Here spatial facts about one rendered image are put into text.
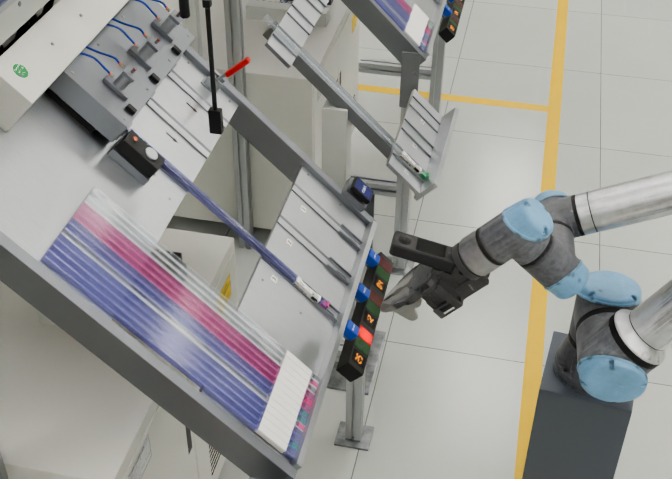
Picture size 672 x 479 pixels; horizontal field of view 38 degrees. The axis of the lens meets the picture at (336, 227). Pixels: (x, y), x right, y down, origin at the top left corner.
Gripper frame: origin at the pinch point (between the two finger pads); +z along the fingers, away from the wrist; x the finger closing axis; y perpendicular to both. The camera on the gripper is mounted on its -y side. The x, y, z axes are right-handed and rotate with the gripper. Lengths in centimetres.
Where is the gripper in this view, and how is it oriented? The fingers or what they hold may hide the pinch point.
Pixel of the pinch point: (383, 303)
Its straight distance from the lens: 180.7
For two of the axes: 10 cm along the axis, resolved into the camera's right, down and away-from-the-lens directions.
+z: -6.6, 5.0, 5.6
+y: 7.2, 6.3, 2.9
